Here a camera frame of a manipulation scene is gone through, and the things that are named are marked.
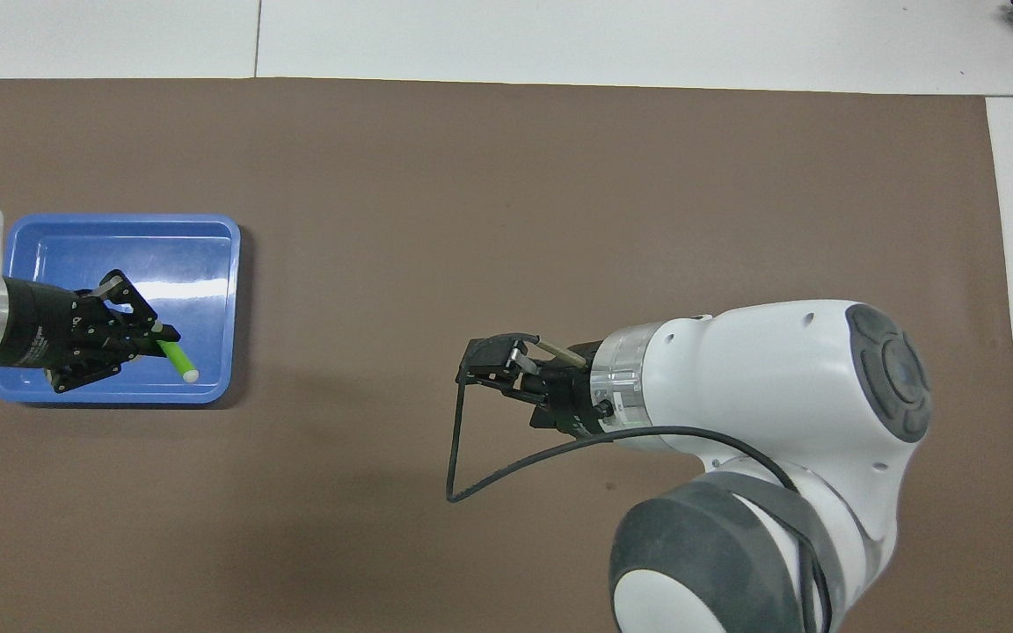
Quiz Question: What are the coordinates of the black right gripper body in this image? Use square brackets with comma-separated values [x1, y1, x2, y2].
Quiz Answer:
[531, 341, 604, 436]

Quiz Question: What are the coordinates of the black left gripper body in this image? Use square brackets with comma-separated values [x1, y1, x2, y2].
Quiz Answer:
[0, 280, 107, 370]

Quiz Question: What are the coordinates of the green marker pen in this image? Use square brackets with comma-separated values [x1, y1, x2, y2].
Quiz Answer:
[159, 338, 200, 384]

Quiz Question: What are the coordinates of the blue plastic tray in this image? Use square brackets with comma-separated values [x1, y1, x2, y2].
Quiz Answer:
[0, 214, 242, 405]

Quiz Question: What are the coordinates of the brown table mat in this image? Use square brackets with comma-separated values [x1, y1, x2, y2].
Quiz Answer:
[0, 77, 1013, 633]

